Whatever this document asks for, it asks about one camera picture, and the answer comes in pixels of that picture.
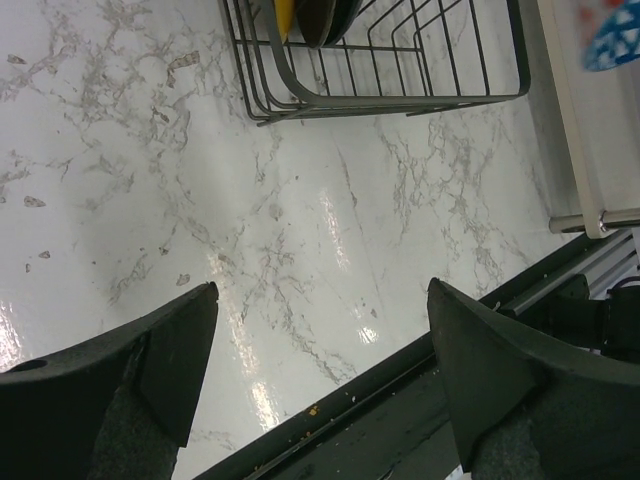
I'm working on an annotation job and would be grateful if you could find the yellow plate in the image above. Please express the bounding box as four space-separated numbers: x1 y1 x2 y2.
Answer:
273 0 295 43

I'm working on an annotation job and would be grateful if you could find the red floral plate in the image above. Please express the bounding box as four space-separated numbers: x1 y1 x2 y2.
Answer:
295 0 337 49

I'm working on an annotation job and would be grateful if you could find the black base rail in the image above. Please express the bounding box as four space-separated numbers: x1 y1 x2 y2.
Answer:
197 227 640 480

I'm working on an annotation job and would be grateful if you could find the black wire dish rack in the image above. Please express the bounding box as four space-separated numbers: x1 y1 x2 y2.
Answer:
221 1 531 126

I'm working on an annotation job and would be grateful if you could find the beige wooden board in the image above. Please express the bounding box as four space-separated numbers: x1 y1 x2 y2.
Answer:
538 1 639 239

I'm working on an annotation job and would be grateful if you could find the blue patterned bowl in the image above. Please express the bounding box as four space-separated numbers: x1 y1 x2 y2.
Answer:
576 0 639 72

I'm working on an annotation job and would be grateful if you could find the black plate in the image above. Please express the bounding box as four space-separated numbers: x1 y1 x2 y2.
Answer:
324 0 363 47

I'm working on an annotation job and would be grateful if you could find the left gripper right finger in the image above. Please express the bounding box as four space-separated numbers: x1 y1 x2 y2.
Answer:
427 278 639 479

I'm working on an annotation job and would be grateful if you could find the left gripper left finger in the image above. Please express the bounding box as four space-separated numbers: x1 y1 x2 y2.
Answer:
1 282 219 479

